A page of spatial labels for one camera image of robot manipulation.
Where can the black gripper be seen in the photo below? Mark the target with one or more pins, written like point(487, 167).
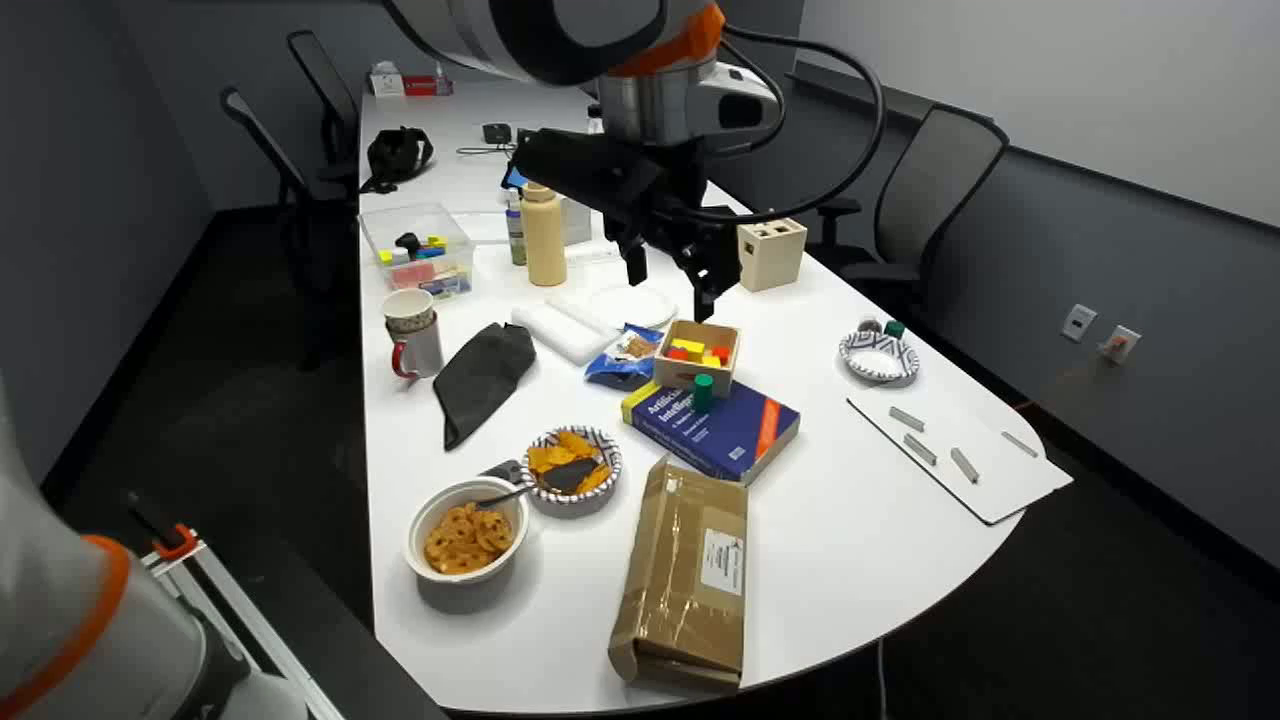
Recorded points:
point(664, 193)

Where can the small orange food bowl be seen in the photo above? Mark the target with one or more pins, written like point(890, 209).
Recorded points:
point(599, 497)

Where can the white bowl with crackers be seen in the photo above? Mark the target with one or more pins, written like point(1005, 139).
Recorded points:
point(465, 543)

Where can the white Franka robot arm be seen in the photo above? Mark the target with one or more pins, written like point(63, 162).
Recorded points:
point(533, 26)

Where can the white round plate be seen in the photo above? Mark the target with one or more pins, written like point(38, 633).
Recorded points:
point(626, 307)

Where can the blue snack packet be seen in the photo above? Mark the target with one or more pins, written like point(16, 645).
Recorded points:
point(620, 362)

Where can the wooden shape sorter cube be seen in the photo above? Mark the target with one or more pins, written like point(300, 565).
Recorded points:
point(772, 254)

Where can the white rolled towel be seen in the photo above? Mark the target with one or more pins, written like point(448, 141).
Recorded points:
point(561, 328)

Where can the green cylinder block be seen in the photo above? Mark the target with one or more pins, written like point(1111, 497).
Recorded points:
point(701, 392)

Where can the yellow block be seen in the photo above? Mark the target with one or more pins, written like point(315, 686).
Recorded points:
point(640, 397)

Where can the cream plastic bottle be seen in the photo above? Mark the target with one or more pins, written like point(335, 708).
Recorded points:
point(543, 243)

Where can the small spray bottle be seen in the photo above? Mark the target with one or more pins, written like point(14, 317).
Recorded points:
point(512, 235)

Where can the blue book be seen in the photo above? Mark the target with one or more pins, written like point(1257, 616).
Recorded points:
point(714, 430)

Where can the tablet with blue screen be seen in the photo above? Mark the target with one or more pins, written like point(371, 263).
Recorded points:
point(512, 179)

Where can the black cloth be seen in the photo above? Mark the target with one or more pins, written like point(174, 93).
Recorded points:
point(482, 375)

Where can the small black device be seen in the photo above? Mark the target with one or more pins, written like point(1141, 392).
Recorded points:
point(499, 132)

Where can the small green block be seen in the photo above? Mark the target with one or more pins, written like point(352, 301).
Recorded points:
point(895, 327)

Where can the clear plastic toy bin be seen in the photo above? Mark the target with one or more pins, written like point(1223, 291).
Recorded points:
point(421, 263)

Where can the grey mesh office chair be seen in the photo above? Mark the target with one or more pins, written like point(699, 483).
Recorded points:
point(935, 187)

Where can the black headphones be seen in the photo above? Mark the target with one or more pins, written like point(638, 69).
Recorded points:
point(396, 154)

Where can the red and white box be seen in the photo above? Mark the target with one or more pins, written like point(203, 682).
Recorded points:
point(406, 81)

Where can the black office chair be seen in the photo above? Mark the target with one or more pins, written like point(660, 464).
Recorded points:
point(300, 227)
point(327, 93)

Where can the white clipboard with tools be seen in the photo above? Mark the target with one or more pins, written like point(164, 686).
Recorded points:
point(986, 485)

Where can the tripod with orange clamp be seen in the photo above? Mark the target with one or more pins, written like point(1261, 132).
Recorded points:
point(203, 587)

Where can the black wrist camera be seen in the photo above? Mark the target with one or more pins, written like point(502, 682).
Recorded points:
point(552, 162)

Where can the white wall outlet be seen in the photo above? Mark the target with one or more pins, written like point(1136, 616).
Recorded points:
point(1120, 342)
point(1076, 322)

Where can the wall whiteboard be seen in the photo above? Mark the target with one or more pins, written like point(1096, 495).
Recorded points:
point(1064, 81)

